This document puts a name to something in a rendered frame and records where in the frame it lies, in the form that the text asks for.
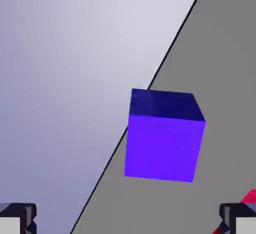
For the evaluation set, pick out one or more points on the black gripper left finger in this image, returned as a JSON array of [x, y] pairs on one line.
[[16, 212]]

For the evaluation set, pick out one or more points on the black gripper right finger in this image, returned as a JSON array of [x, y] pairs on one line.
[[238, 212]]

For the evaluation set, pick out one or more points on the small red cube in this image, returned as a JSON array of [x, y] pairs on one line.
[[250, 197]]

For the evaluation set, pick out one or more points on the small blue cube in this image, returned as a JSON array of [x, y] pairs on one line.
[[164, 145]]

